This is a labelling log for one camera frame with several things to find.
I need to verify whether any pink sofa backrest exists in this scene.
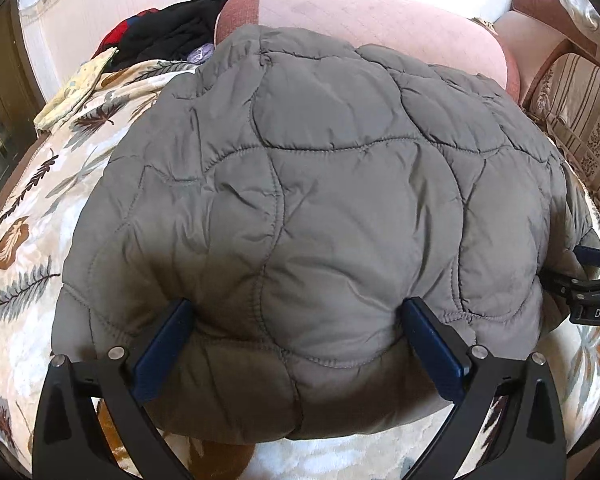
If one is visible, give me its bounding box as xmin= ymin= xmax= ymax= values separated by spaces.
xmin=212 ymin=0 xmax=521 ymax=106

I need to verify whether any red garment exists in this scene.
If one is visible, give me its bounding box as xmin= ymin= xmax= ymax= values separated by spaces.
xmin=94 ymin=7 xmax=161 ymax=58

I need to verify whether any pale yellow printed cloth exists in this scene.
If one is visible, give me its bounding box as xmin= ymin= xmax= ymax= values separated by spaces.
xmin=34 ymin=47 xmax=118 ymax=131

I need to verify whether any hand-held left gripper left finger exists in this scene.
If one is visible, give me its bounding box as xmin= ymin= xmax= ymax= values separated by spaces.
xmin=32 ymin=299 xmax=195 ymax=480

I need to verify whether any striped floral seat cushion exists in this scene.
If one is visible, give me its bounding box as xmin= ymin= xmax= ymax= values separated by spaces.
xmin=527 ymin=52 xmax=600 ymax=223

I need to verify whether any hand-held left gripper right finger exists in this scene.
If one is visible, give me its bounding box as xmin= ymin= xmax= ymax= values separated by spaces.
xmin=402 ymin=296 xmax=567 ymax=480

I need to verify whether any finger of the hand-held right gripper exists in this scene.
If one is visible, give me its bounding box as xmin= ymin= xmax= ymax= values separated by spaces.
xmin=542 ymin=271 xmax=600 ymax=307
xmin=574 ymin=245 xmax=600 ymax=268

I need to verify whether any black clothes pile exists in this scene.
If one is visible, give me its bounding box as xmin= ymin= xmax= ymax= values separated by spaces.
xmin=107 ymin=0 xmax=278 ymax=73

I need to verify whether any dark wooden cabinet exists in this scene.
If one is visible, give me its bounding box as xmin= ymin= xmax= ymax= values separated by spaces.
xmin=0 ymin=0 xmax=41 ymax=221

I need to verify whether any grey quilted hooded jacket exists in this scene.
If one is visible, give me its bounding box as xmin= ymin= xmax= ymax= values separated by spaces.
xmin=50 ymin=25 xmax=600 ymax=443

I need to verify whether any leaf print blanket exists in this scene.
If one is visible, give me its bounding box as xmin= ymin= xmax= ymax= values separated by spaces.
xmin=0 ymin=59 xmax=600 ymax=480

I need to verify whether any purple patterned cloth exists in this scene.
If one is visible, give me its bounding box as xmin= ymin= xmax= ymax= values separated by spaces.
xmin=187 ymin=42 xmax=216 ymax=66

